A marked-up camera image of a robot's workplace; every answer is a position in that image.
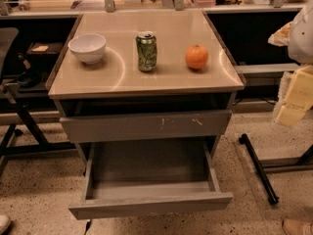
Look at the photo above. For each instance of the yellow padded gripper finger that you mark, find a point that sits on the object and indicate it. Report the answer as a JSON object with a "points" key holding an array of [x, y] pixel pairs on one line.
{"points": [[295, 96]]}

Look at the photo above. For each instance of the black chair with base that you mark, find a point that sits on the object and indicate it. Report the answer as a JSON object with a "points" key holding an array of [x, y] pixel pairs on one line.
{"points": [[7, 38]]}

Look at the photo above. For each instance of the grey drawer cabinet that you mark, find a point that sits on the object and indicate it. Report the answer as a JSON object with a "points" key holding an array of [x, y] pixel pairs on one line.
{"points": [[145, 75]]}

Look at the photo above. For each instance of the grey drawer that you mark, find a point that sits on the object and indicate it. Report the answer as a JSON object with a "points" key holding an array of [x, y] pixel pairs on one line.
{"points": [[133, 178], [145, 126]]}

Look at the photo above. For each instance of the white ceramic bowl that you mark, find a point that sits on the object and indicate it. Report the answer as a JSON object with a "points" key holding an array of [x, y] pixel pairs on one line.
{"points": [[88, 48]]}

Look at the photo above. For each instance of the orange fruit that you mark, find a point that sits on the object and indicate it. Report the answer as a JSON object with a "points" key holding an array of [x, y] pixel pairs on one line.
{"points": [[196, 57]]}

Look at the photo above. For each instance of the white shoe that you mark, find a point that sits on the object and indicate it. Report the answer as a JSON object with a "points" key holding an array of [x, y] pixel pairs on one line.
{"points": [[5, 222]]}

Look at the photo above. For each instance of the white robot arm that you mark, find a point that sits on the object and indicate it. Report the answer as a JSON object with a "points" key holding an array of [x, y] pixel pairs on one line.
{"points": [[297, 35]]}

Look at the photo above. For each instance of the tan shoe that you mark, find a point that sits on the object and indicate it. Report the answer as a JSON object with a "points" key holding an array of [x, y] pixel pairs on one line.
{"points": [[297, 227]]}

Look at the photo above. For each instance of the green soda can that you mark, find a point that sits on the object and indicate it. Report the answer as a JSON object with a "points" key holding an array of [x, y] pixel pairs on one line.
{"points": [[146, 43]]}

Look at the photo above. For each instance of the grey top drawer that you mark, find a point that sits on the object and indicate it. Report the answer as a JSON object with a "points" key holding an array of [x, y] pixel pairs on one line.
{"points": [[145, 126]]}

